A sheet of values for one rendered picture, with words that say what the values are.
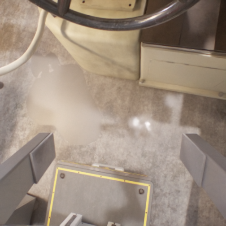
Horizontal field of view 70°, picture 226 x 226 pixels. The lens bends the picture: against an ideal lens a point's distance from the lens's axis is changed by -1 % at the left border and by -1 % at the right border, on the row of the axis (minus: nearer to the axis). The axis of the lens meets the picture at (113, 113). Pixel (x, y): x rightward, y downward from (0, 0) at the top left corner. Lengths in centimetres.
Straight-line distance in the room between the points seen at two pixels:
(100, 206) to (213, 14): 131
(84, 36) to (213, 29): 70
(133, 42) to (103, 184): 91
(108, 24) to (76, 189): 108
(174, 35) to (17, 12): 185
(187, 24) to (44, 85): 134
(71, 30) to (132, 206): 116
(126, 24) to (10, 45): 192
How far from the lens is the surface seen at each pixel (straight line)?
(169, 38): 98
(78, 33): 109
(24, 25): 224
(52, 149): 16
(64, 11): 40
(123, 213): 123
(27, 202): 163
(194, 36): 102
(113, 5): 111
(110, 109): 148
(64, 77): 170
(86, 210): 127
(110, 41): 102
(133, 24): 37
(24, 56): 100
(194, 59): 107
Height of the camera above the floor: 144
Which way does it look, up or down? 78 degrees down
